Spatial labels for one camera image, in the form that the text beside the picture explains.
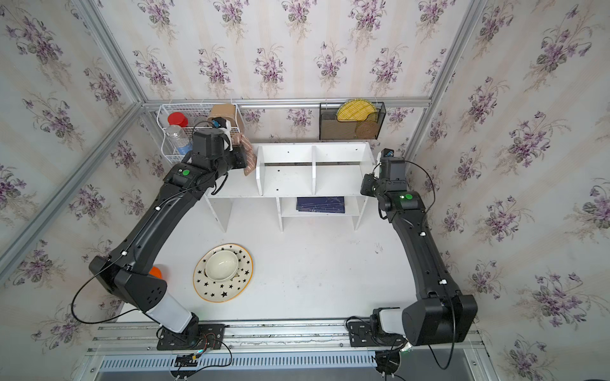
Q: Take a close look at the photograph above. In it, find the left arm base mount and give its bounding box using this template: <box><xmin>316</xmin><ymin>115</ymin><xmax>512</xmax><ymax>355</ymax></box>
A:
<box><xmin>157</xmin><ymin>324</ymin><xmax>227</xmax><ymax>351</ymax></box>

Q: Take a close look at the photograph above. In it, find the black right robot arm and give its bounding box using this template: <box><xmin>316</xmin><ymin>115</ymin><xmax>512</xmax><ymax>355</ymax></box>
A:
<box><xmin>361</xmin><ymin>157</ymin><xmax>478</xmax><ymax>346</ymax></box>

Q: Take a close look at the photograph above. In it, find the orange round object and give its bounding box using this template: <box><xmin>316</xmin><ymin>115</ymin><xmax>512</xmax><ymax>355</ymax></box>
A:
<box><xmin>149</xmin><ymin>266</ymin><xmax>163</xmax><ymax>279</ymax></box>

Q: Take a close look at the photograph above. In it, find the white wire basket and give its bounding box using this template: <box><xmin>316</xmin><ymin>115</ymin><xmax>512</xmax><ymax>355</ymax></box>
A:
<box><xmin>156</xmin><ymin>101</ymin><xmax>245</xmax><ymax>163</ymax></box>

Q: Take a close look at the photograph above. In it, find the white ceramic bowl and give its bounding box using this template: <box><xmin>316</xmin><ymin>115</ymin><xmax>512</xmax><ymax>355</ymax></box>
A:
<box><xmin>203</xmin><ymin>249</ymin><xmax>239</xmax><ymax>282</ymax></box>

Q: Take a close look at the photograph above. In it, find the brown striped cloth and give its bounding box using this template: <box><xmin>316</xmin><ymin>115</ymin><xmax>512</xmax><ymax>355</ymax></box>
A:
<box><xmin>232</xmin><ymin>133</ymin><xmax>257</xmax><ymax>176</ymax></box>

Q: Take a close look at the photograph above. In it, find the round brown coaster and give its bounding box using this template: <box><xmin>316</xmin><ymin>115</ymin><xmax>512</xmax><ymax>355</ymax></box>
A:
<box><xmin>354</xmin><ymin>121</ymin><xmax>380</xmax><ymax>140</ymax></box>

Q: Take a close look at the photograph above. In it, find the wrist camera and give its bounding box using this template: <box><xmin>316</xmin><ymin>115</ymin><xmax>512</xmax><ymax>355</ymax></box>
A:
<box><xmin>211</xmin><ymin>117</ymin><xmax>233</xmax><ymax>151</ymax></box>
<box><xmin>379</xmin><ymin>149</ymin><xmax>394</xmax><ymax>162</ymax></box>

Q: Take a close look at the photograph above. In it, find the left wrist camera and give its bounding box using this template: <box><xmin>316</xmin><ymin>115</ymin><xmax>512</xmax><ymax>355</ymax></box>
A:
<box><xmin>211</xmin><ymin>117</ymin><xmax>233</xmax><ymax>151</ymax></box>

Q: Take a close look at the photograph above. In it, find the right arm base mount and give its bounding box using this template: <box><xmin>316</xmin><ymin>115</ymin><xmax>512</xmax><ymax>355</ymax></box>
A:
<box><xmin>344</xmin><ymin>307</ymin><xmax>408</xmax><ymax>350</ymax></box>

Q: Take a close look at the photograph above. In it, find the clear plastic bottle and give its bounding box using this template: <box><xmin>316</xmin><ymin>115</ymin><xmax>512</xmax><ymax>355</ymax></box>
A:
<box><xmin>165</xmin><ymin>125</ymin><xmax>192</xmax><ymax>156</ymax></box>

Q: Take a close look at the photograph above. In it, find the yellow woven mat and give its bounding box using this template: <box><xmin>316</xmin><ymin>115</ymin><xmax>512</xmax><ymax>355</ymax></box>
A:
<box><xmin>336</xmin><ymin>99</ymin><xmax>376</xmax><ymax>122</ymax></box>

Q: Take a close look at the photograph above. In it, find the aluminium mounting rail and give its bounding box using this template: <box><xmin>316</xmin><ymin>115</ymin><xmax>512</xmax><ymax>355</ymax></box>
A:
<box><xmin>85</xmin><ymin>313</ymin><xmax>482</xmax><ymax>356</ymax></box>

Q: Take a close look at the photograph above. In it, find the brown cardboard box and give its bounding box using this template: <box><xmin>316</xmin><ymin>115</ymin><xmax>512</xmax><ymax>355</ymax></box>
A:
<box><xmin>207</xmin><ymin>103</ymin><xmax>245</xmax><ymax>135</ymax></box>

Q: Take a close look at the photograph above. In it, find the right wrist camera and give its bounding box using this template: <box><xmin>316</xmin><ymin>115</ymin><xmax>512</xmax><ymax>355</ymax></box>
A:
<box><xmin>379</xmin><ymin>149</ymin><xmax>394</xmax><ymax>162</ymax></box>

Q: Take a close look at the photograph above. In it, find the black mesh basket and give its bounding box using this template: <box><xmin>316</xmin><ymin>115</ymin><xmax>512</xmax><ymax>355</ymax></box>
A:
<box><xmin>319</xmin><ymin>102</ymin><xmax>387</xmax><ymax>141</ymax></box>

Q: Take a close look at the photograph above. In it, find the white wooden bookshelf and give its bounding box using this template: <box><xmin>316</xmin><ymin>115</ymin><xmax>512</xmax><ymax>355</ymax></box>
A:
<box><xmin>204</xmin><ymin>141</ymin><xmax>375</xmax><ymax>231</ymax></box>

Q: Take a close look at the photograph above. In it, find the dark blue book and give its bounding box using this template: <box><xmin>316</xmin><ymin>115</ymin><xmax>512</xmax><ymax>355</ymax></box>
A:
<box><xmin>296</xmin><ymin>196</ymin><xmax>346</xmax><ymax>214</ymax></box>

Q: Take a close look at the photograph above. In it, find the star patterned plate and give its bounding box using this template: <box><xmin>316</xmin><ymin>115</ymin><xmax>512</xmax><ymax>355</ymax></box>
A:
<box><xmin>192</xmin><ymin>243</ymin><xmax>254</xmax><ymax>303</ymax></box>

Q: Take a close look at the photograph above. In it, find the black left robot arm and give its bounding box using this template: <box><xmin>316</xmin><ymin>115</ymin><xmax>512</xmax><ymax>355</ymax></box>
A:
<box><xmin>89</xmin><ymin>129</ymin><xmax>247</xmax><ymax>337</ymax></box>

